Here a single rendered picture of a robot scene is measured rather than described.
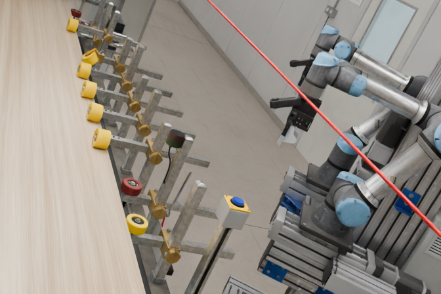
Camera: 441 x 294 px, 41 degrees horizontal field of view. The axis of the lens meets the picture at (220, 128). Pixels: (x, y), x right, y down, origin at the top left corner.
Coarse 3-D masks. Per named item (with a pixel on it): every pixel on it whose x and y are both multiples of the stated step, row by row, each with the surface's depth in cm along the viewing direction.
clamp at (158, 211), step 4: (148, 192) 237; (152, 192) 235; (152, 196) 232; (152, 200) 231; (152, 204) 230; (156, 204) 228; (148, 208) 232; (152, 208) 229; (156, 208) 227; (160, 208) 227; (164, 208) 229; (152, 212) 227; (156, 212) 227; (160, 212) 228; (164, 212) 228; (156, 216) 227; (160, 216) 228; (164, 216) 228
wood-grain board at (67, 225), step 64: (0, 0) 367; (0, 64) 278; (64, 64) 313; (0, 128) 224; (64, 128) 247; (0, 192) 188; (64, 192) 203; (0, 256) 162; (64, 256) 173; (128, 256) 186
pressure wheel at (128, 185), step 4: (124, 180) 226; (128, 180) 228; (132, 180) 230; (136, 180) 231; (124, 184) 225; (128, 184) 225; (132, 184) 227; (136, 184) 228; (140, 184) 229; (124, 188) 225; (128, 188) 224; (132, 188) 224; (136, 188) 225; (140, 188) 226; (124, 192) 225; (128, 192) 224; (132, 192) 225; (136, 192) 226; (124, 204) 230
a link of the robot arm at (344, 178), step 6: (342, 174) 226; (348, 174) 228; (336, 180) 228; (342, 180) 224; (348, 180) 222; (354, 180) 222; (360, 180) 225; (336, 186) 225; (342, 186) 221; (330, 192) 229; (330, 198) 228; (330, 204) 228
